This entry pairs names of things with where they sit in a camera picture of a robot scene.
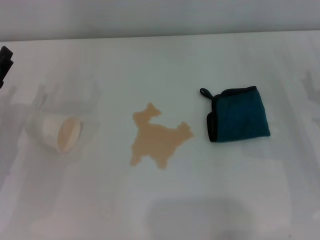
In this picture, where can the blue rag with black trim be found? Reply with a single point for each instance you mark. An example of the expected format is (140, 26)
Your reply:
(240, 115)

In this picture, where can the white paper cup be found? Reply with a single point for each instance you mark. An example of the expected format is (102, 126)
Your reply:
(50, 127)

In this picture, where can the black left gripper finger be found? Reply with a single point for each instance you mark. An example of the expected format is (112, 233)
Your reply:
(5, 57)

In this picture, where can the brown water stain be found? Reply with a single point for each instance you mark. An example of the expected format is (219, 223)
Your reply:
(155, 140)

